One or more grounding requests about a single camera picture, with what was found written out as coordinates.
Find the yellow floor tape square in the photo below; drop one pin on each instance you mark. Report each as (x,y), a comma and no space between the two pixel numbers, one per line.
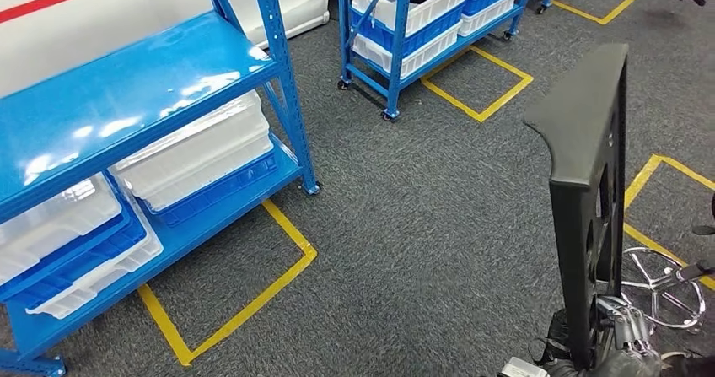
(251,307)
(449,100)

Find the black round swivel stool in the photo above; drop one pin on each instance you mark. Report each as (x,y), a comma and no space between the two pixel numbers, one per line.
(695,271)

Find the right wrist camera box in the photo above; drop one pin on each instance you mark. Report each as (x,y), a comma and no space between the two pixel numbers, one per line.
(522,370)

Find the white car red stripe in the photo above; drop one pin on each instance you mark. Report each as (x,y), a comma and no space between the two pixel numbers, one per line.
(139,5)

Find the wide white plastic bin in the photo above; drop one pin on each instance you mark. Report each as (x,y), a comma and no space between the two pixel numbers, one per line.
(184,134)
(195,174)

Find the wide blue plastic bin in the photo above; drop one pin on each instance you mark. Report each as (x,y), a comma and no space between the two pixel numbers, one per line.
(223,187)

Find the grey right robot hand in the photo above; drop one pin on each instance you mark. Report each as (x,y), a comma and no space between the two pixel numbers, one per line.
(625,341)

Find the black plastic plate bracket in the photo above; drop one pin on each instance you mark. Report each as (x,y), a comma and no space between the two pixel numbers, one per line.
(581,140)

